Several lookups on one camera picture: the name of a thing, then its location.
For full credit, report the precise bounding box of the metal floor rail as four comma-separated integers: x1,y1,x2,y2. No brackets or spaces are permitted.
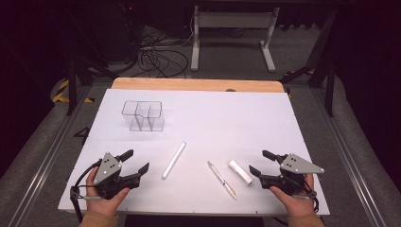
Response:
8,85,93,227
310,88,390,227

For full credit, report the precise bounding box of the yellow black floor tape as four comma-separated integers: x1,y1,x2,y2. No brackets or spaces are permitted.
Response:
51,79,96,104

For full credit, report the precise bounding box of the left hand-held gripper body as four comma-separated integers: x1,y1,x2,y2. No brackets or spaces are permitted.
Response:
93,151,142,201

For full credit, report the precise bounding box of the clear plastic organizer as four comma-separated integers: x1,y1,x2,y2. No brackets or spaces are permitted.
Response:
121,99,166,132

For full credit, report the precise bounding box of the white board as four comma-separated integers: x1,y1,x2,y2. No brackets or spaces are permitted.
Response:
57,88,331,217

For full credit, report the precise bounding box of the wooden table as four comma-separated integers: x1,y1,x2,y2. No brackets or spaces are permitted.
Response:
111,77,286,94

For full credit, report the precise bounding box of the person's right hand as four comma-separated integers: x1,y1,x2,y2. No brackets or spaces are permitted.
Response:
269,173,316,218

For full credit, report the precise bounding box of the person's left hand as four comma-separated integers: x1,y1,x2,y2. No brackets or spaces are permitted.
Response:
85,166,131,218

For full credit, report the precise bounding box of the black metal stand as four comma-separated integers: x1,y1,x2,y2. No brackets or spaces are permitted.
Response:
64,3,119,116
278,9,337,118

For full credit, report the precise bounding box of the white eraser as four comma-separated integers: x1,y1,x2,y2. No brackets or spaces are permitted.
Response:
228,159,253,185

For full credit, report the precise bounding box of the bundle of black floor cables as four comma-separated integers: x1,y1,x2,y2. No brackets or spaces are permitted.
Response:
131,29,190,79

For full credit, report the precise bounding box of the white pen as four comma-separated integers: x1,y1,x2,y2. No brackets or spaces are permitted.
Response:
162,141,187,180

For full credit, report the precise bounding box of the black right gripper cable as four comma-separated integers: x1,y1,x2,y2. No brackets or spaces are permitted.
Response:
291,176,321,214

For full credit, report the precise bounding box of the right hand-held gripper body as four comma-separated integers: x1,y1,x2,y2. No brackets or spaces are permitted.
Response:
258,152,325,197

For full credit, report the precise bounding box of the white desk frame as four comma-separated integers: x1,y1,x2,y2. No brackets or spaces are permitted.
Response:
190,5,281,73

